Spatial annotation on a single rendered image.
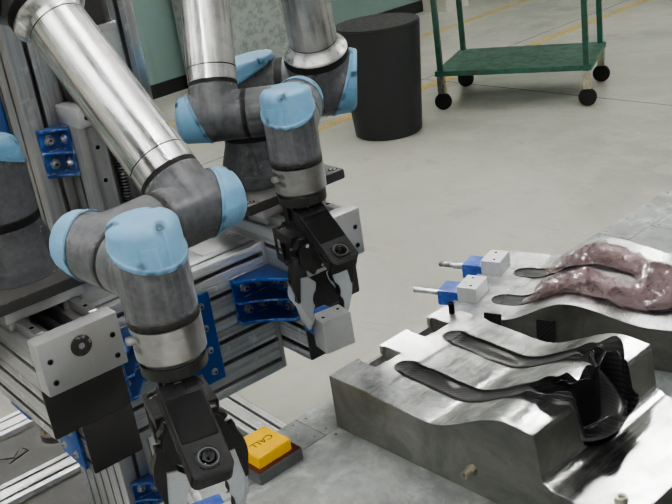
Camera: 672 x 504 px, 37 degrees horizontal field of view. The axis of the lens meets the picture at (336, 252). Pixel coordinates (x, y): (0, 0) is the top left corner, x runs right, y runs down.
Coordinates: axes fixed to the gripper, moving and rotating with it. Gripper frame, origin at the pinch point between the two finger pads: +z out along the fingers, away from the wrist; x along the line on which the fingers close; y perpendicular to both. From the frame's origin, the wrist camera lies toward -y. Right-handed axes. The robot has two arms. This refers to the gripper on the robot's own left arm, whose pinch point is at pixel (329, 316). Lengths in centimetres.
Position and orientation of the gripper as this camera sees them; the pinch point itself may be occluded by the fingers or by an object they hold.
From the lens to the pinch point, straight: 150.8
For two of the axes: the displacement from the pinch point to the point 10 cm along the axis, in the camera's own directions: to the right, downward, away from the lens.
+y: -5.0, -2.8, 8.2
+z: 1.4, 9.0, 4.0
